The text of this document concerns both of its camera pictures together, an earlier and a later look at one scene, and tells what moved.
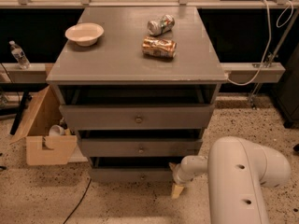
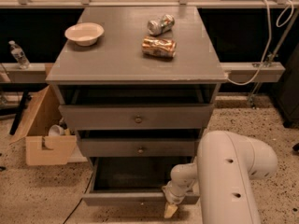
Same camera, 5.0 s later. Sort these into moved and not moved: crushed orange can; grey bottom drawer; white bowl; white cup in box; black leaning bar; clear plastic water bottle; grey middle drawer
Moved: grey bottom drawer
Not moved: black leaning bar; clear plastic water bottle; crushed orange can; grey middle drawer; white bowl; white cup in box
